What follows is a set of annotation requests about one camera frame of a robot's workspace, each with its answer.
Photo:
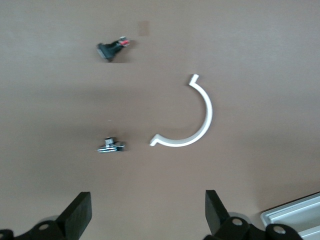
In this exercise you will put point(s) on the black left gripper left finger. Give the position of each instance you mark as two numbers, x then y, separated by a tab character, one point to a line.
75	215

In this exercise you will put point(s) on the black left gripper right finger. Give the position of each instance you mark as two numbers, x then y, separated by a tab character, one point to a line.
216	215

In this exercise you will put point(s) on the white drawer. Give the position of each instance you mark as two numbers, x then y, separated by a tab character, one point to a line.
295	212

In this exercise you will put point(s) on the silver metal tee fitting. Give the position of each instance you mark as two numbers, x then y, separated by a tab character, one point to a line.
111	146

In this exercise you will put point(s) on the white curved plastic clip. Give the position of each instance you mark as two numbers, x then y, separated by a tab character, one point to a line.
208	112

